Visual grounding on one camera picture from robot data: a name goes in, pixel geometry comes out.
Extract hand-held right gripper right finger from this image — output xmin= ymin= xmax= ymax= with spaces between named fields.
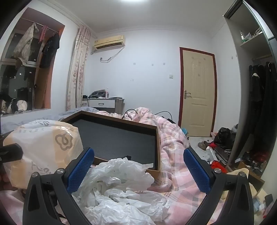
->
xmin=183 ymin=148 xmax=254 ymax=225

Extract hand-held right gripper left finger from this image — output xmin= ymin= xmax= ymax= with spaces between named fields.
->
xmin=23 ymin=147 xmax=95 ymax=225

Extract cream tissue pack bag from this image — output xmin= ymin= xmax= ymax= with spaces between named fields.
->
xmin=3 ymin=119 xmax=84 ymax=192

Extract white plastic bag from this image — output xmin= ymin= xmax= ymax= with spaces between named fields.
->
xmin=71 ymin=157 xmax=173 ymax=225

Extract brown cardboard tray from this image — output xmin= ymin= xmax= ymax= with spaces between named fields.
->
xmin=58 ymin=111 xmax=162 ymax=173

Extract red cloth bag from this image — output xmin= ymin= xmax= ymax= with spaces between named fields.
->
xmin=211 ymin=160 xmax=227 ymax=173

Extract dark suitcase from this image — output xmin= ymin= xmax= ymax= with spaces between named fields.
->
xmin=213 ymin=145 xmax=233 ymax=166

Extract pink plaid blanket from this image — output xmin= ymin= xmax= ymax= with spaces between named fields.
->
xmin=0 ymin=107 xmax=230 ymax=225

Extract black bag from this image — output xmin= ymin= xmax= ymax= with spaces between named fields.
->
xmin=213 ymin=127 xmax=236 ymax=150

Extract white cap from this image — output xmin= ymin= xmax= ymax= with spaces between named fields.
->
xmin=16 ymin=100 xmax=28 ymax=112

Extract white nightstand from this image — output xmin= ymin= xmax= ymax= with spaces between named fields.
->
xmin=82 ymin=98 xmax=125 ymax=114

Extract floral curtain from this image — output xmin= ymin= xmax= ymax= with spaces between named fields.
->
xmin=66 ymin=26 xmax=91 ymax=112

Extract dark hanging clothes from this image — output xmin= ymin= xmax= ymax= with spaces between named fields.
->
xmin=248 ymin=62 xmax=277 ymax=152

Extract beige hanging jacket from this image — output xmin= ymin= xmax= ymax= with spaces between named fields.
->
xmin=13 ymin=23 xmax=40 ymax=63

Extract black hanging shirt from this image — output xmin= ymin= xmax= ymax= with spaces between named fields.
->
xmin=39 ymin=32 xmax=60 ymax=68

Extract pink hanging garment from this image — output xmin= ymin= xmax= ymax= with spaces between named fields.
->
xmin=39 ymin=25 xmax=48 ymax=42

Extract cream air conditioner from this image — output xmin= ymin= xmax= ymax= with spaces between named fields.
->
xmin=93 ymin=35 xmax=126 ymax=51

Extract grey wardrobe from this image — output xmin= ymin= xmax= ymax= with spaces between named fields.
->
xmin=224 ymin=0 xmax=277 ymax=195

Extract black cable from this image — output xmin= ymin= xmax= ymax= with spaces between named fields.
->
xmin=122 ymin=109 xmax=139 ymax=119
xmin=155 ymin=111 xmax=173 ymax=122

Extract cream door with red frame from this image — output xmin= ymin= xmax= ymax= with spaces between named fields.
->
xmin=178 ymin=46 xmax=217 ymax=138

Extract air conditioner hose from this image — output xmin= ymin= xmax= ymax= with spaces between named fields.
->
xmin=100 ymin=46 xmax=125 ymax=64

